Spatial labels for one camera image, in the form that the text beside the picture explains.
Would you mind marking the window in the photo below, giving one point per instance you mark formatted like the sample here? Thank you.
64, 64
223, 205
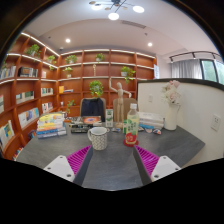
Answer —
210, 70

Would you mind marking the wooden shelf unit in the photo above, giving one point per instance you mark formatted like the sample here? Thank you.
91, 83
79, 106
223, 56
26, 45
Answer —
76, 73

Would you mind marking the grey curtain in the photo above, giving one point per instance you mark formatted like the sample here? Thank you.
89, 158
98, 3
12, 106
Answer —
186, 69

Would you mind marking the ceiling air vent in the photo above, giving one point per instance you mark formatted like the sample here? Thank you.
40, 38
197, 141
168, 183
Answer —
133, 24

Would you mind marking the wooden artist mannequin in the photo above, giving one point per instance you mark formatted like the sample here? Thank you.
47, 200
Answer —
120, 100

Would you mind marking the white partition black top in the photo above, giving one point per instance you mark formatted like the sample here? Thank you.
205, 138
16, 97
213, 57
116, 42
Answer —
196, 106

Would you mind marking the black track light rail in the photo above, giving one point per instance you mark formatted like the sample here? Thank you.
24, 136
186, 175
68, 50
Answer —
193, 53

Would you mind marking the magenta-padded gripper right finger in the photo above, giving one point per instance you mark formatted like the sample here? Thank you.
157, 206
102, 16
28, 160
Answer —
163, 167

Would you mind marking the recessed ceiling lights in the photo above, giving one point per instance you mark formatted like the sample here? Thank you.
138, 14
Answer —
68, 40

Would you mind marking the white mug triangle pattern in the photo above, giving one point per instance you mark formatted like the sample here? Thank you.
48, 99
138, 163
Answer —
99, 140

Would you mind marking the colourful book stack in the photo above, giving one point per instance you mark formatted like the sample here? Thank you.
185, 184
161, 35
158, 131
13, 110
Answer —
51, 126

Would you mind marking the tan chair with dark jacket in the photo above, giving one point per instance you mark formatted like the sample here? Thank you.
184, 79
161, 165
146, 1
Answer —
92, 107

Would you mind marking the small green white carton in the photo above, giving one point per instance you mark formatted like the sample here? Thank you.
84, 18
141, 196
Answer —
109, 118

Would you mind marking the branched ceiling lamp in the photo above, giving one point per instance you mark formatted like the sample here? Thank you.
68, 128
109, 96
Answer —
113, 15

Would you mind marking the blue white tissue pack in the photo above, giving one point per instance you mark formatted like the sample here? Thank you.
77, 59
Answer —
150, 127

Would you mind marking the white vase with flowers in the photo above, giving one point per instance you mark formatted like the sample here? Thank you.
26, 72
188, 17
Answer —
170, 120

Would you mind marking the clear drink bottle white cap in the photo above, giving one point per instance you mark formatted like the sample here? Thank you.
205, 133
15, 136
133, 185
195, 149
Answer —
132, 126

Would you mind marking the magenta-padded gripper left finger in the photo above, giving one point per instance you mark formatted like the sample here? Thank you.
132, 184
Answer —
61, 168

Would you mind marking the white wall socket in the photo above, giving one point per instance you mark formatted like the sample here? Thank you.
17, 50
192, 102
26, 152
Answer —
150, 98
216, 122

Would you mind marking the small printed sticker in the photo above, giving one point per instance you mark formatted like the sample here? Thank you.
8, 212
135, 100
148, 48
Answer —
157, 131
148, 130

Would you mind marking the dark book orange cover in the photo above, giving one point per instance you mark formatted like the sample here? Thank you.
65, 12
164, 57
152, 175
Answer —
91, 120

